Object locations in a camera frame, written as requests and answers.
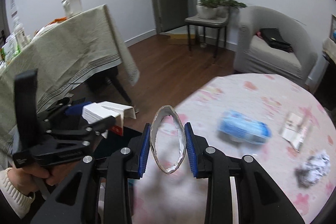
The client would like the blue tissue pack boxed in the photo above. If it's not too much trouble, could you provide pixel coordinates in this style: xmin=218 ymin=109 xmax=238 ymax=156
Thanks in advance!
xmin=218 ymin=110 xmax=272 ymax=145

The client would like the person's left hand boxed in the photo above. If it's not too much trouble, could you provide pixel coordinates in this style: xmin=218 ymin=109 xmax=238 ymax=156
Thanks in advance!
xmin=7 ymin=161 xmax=78 ymax=188

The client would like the potted green plant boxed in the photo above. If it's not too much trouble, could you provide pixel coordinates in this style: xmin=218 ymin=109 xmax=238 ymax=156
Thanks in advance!
xmin=197 ymin=0 xmax=247 ymax=19

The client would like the crumpled foil paper ball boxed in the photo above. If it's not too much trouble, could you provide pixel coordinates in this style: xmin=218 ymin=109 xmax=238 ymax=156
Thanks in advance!
xmin=295 ymin=150 xmax=331 ymax=188

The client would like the white ceramic lidded jar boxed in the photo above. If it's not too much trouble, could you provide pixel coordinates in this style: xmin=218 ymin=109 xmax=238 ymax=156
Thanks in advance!
xmin=62 ymin=0 xmax=83 ymax=19

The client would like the dark wooden table leg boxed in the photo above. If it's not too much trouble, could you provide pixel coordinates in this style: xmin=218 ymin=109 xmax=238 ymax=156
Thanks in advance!
xmin=106 ymin=66 xmax=133 ymax=105

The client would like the grey fabric armchair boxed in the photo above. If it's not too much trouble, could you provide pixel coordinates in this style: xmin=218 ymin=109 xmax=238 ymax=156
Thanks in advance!
xmin=234 ymin=6 xmax=318 ymax=86

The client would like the beige patterned tablecloth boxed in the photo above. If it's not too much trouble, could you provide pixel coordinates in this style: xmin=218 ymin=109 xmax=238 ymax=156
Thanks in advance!
xmin=1 ymin=5 xmax=139 ymax=169

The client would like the pink cartoon round tablecloth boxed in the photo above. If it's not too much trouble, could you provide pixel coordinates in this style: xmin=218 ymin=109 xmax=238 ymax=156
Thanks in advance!
xmin=132 ymin=73 xmax=335 ymax=223

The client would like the white carton box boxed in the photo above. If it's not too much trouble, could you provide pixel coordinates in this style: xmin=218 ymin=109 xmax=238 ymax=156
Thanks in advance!
xmin=81 ymin=101 xmax=136 ymax=136

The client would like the beige fringed sideboard runner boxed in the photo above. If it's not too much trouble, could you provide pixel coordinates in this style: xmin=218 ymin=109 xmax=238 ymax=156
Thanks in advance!
xmin=323 ymin=38 xmax=336 ymax=64

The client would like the black handbag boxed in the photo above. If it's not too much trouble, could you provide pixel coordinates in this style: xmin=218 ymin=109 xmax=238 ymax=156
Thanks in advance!
xmin=260 ymin=28 xmax=293 ymax=53

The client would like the opened red white carton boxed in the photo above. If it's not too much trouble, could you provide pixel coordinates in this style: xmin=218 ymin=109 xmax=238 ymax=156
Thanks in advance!
xmin=280 ymin=113 xmax=312 ymax=152

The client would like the grey dining chair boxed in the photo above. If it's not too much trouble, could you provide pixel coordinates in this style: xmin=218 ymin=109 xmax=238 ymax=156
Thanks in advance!
xmin=185 ymin=0 xmax=230 ymax=60

